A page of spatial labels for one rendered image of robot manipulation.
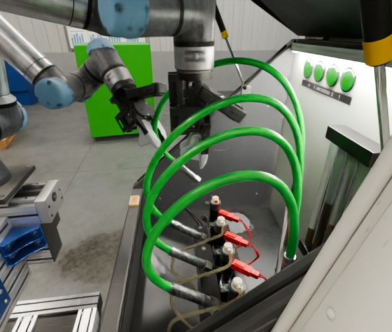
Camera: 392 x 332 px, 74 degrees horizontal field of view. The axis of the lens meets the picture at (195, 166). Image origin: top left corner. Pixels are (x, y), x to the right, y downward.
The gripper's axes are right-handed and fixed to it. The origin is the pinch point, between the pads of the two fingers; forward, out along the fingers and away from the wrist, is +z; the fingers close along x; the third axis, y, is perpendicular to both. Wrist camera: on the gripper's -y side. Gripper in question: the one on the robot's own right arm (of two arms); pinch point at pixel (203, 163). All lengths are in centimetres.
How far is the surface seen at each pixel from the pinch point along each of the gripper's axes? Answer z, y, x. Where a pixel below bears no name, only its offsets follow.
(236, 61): -20.9, -7.4, -5.7
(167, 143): -8.9, 7.9, 8.8
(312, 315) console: -4.0, -5.5, 38.7
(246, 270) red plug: 13.1, -5.8, 19.4
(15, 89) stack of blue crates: 87, 339, -539
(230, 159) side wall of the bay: 15.0, -13.5, -30.8
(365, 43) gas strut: -26.2, -8.2, 32.0
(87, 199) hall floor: 121, 94, -164
